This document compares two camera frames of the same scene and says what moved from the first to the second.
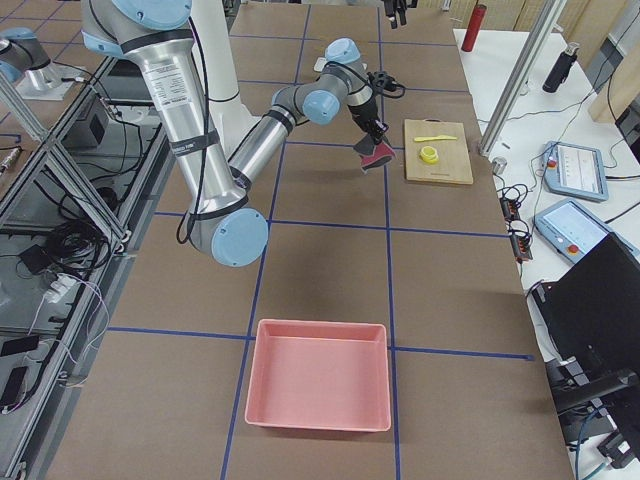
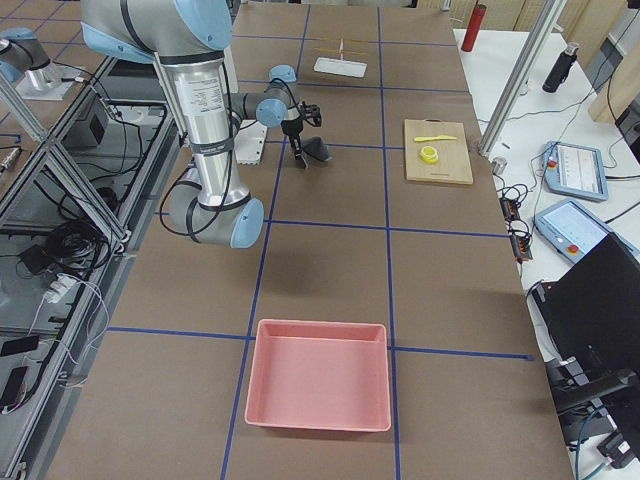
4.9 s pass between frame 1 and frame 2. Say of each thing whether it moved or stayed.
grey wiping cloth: moved
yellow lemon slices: stayed
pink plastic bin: stayed
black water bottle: stayed
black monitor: stayed
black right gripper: moved
